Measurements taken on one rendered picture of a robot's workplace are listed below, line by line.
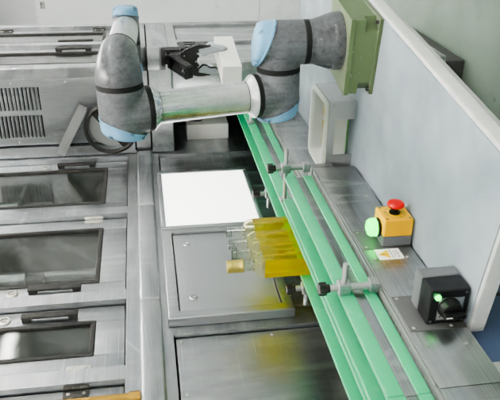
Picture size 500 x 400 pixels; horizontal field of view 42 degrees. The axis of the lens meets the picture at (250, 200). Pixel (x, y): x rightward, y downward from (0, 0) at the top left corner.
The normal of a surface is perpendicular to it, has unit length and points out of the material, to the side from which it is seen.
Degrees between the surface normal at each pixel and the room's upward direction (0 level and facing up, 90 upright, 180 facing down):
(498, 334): 90
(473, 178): 0
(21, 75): 90
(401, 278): 90
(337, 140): 90
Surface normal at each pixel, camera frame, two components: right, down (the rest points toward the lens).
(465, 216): -0.99, 0.06
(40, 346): 0.02, -0.88
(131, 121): 0.39, 0.46
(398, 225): 0.15, 0.47
